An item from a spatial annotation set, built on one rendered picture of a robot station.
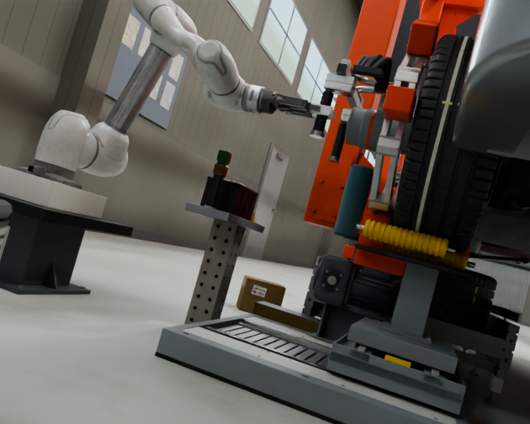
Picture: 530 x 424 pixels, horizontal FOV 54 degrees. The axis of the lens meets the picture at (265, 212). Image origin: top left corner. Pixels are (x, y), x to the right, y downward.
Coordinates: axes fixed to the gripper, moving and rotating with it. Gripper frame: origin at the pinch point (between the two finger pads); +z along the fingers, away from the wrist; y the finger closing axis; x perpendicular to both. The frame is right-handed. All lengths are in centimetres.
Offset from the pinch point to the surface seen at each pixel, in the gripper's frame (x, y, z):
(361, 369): -71, 8, 32
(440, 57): 17.6, 12.0, 31.5
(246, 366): -77, 23, 4
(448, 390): -69, 8, 55
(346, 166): -4, -60, 0
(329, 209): -24, -60, -2
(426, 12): 168, -253, -7
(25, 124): -4, -187, -296
